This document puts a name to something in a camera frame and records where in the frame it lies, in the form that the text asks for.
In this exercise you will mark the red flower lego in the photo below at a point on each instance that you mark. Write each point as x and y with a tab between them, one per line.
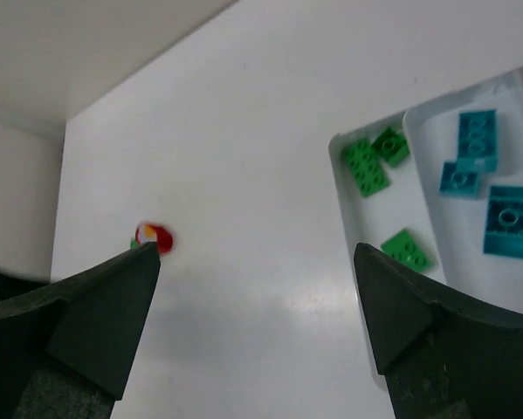
147	232

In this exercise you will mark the cyan small lego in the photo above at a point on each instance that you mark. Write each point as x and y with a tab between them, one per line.
458	183

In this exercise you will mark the blue rounded lego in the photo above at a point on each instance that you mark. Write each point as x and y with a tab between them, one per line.
503	234

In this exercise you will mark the green 2x3 lego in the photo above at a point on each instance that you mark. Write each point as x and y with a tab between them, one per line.
365	167
405	249

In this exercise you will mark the dark green sloped lego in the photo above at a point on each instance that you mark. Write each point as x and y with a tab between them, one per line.
391	146

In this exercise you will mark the green small lego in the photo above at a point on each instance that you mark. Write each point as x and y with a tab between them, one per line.
133	243

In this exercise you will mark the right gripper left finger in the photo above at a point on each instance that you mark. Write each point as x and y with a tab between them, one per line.
67	347

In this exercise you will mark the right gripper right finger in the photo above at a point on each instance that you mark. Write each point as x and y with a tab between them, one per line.
442	353

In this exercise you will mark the white compartment tray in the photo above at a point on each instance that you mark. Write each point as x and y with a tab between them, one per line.
449	229

